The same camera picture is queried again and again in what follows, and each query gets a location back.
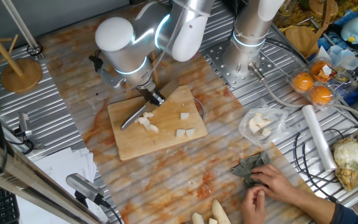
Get person right hand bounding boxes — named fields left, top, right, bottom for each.
left=249, top=164, right=296, bottom=203

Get large peeled white radish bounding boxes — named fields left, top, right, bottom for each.
left=211, top=198, right=232, bottom=224

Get wooden cutting board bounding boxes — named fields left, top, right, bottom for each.
left=106, top=84, right=209, bottom=161

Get grey hose with connector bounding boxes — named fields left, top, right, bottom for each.
left=247, top=62, right=358, bottom=124

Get orange marble pattern mat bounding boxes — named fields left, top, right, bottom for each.
left=37, top=0, right=321, bottom=224

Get black camera cable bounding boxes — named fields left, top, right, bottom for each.
left=99, top=198, right=124, bottom=224

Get aluminium frame beam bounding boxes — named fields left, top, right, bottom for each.
left=0, top=132, right=105, bottom=224

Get silver camera on mount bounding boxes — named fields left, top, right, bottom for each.
left=66, top=173, right=106, bottom=206

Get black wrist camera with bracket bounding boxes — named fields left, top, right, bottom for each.
left=88, top=49, right=126, bottom=90

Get white plastic film roll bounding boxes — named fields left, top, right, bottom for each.
left=301, top=105, right=338, bottom=172

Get bag of vegetable scraps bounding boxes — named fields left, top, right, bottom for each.
left=333, top=136, right=358, bottom=197

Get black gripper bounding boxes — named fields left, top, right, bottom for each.
left=137, top=82, right=167, bottom=106

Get thin black cable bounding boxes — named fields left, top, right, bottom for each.
left=293, top=128, right=345, bottom=203

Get person left hand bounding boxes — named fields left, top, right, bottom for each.
left=240, top=185, right=267, bottom=224

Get white pole stand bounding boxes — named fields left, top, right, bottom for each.
left=1, top=0, right=44, bottom=58

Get clear plastic bag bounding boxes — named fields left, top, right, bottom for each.
left=237, top=104, right=289, bottom=149

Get person right forearm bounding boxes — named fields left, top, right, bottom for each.
left=287, top=185, right=358, bottom=224

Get metal clamp bracket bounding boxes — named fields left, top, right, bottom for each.
left=15, top=111, right=45, bottom=156

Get medium peeled white radish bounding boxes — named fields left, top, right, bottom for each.
left=191, top=212, right=205, bottom=224

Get steel handle cleaver knife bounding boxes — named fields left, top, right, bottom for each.
left=121, top=79, right=180, bottom=131

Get wooden round base stand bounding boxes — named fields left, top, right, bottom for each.
left=284, top=0, right=339, bottom=59

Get glass jar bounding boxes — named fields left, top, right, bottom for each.
left=278, top=0, right=295, bottom=17

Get wooden mug tree stand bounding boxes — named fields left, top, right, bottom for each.
left=0, top=0, right=44, bottom=94

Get long white radish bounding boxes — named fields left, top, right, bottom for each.
left=138, top=116, right=151, bottom=130

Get clear plastic cups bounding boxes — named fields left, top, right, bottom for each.
left=327, top=45, right=358, bottom=71

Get blue plush toy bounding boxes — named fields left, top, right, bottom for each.
left=340, top=16, right=358, bottom=44

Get orange fruit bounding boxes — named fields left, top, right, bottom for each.
left=309, top=85, right=333, bottom=106
left=310, top=60, right=331, bottom=78
left=291, top=72, right=314, bottom=93

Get grey cloth rag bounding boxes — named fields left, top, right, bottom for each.
left=229, top=151, right=272, bottom=187

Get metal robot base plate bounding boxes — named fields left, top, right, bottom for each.
left=205, top=40, right=276, bottom=89

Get white paper stack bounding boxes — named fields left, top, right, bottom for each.
left=16, top=146, right=111, bottom=224

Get clear plastic fruit container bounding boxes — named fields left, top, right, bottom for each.
left=287, top=57, right=358, bottom=112

